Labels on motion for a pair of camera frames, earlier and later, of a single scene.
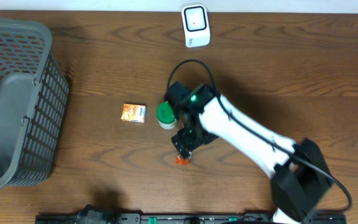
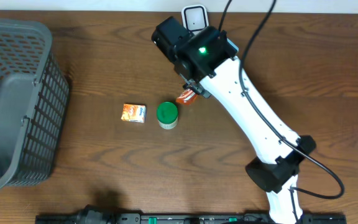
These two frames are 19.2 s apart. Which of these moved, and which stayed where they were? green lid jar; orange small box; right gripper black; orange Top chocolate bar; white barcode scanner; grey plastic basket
Moved: right gripper black; orange Top chocolate bar
Stayed: orange small box; grey plastic basket; white barcode scanner; green lid jar
